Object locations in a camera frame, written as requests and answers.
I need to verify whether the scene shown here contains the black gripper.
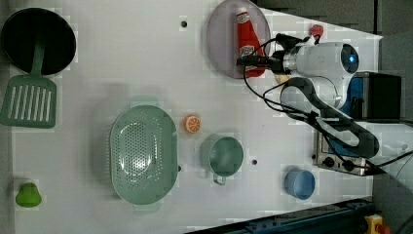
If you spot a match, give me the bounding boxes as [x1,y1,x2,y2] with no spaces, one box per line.
[237,50,291,73]

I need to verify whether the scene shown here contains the red ketchup bottle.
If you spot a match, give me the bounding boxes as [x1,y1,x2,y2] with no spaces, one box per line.
[236,7,263,58]

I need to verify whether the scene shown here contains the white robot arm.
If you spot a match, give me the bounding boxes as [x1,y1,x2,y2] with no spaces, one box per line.
[237,42,412,189]

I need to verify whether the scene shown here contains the grey round plate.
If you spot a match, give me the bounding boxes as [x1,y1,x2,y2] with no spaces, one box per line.
[206,0,271,79]

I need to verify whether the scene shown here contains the peeled toy banana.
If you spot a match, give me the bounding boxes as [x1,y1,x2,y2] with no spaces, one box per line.
[275,74,290,84]

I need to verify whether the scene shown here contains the pink toy strawberry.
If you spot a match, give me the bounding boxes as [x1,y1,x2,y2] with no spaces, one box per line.
[310,24,323,40]

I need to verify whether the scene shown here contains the orange slice toy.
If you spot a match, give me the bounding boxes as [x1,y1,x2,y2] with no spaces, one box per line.
[184,115,201,134]

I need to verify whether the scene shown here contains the green metal mug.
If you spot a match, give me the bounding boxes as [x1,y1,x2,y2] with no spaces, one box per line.
[200,134,244,186]

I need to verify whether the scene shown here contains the silver toaster oven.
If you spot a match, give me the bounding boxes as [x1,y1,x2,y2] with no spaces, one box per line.
[317,72,410,176]

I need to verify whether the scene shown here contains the blue cup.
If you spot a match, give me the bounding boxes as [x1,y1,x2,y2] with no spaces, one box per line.
[284,169,316,200]

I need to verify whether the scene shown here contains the green oval colander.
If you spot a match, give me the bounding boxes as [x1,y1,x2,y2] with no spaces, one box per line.
[109,96,178,214]

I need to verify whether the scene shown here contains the yellow red emergency button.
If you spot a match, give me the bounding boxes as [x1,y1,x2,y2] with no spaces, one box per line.
[364,214,392,234]

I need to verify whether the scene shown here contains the green slotted spatula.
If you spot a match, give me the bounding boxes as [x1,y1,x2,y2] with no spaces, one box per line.
[1,43,56,129]

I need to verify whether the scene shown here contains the black frying pan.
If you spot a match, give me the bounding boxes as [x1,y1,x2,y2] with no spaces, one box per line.
[1,8,76,75]

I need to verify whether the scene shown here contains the green toy pear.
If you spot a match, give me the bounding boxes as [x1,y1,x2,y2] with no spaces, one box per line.
[16,182,42,208]

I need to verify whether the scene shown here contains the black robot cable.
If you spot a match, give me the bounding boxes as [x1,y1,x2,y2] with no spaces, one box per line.
[242,32,413,170]

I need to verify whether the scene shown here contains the blue aluminium frame rail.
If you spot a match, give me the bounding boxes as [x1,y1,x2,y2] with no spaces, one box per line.
[185,199,375,234]

